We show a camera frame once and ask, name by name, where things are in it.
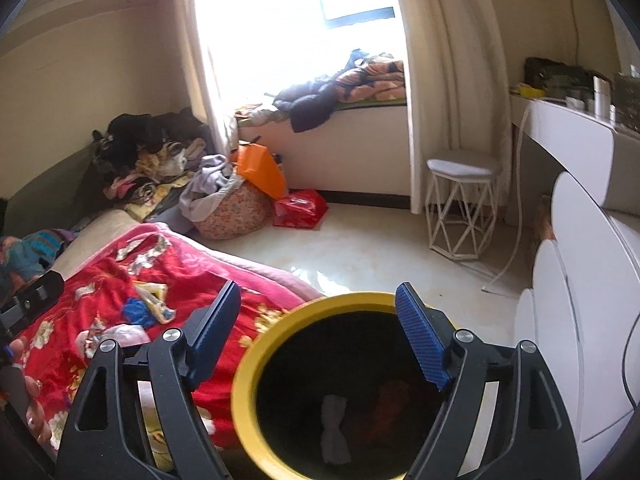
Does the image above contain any blue plastic bag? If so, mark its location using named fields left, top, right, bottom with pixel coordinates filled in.
left=122, top=298, right=158, bottom=330

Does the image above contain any yellow rimmed black trash bin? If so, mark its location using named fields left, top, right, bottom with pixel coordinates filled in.
left=231, top=292, right=442, bottom=479

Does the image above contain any person's left hand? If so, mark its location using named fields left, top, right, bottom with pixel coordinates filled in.
left=1, top=338, right=52, bottom=446

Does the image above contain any teal patterned pillow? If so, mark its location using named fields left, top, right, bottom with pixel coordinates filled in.
left=1, top=229, right=76, bottom=292

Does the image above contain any white crumpled tissue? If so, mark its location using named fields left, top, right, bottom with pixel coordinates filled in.
left=75, top=324, right=151, bottom=360

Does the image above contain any red floral blanket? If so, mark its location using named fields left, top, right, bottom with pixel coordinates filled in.
left=1, top=226, right=319, bottom=479

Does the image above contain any yellow white snack wrapper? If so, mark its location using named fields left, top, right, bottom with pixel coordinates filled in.
left=134, top=281, right=176, bottom=324

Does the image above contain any white scalloped cabinet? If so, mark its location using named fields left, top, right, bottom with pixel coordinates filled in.
left=514, top=172, right=639, bottom=477

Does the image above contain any pile of clothes on bed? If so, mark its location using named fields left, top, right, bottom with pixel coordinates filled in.
left=91, top=108, right=215, bottom=222

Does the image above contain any white tissue in bin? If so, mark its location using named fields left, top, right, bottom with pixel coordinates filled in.
left=320, top=394, right=352, bottom=466

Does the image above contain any lavender garment in basket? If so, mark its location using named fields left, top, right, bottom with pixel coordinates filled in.
left=179, top=154, right=244, bottom=223

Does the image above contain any floral fabric laundry basket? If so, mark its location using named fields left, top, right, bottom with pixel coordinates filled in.
left=194, top=182, right=272, bottom=240

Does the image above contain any orange bag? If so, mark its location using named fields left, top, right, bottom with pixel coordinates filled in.
left=236, top=143, right=288, bottom=200

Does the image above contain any red plastic bag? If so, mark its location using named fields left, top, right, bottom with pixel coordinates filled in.
left=272, top=190, right=329, bottom=230

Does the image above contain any white dressing table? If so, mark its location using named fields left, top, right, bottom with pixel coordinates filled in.
left=510, top=96, right=639, bottom=216

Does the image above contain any dark jacket on window seat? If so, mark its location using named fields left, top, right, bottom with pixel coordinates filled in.
left=272, top=49, right=369, bottom=133

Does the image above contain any cream curtain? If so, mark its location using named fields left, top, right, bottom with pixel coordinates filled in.
left=398, top=0, right=512, bottom=214

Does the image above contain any orange patterned quilt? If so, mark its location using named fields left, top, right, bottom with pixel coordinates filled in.
left=333, top=55, right=406, bottom=104

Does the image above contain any white cable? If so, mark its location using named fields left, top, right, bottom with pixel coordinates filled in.
left=480, top=106, right=532, bottom=295

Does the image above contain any white wire frame stool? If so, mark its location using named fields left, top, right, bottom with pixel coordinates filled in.
left=425, top=150, right=501, bottom=261

